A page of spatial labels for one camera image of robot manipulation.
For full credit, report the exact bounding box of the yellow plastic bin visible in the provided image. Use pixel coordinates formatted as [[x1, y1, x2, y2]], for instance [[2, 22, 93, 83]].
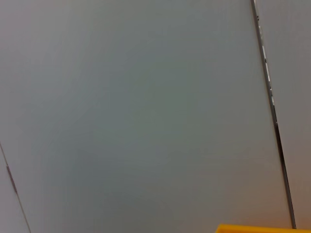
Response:
[[216, 223, 311, 233]]

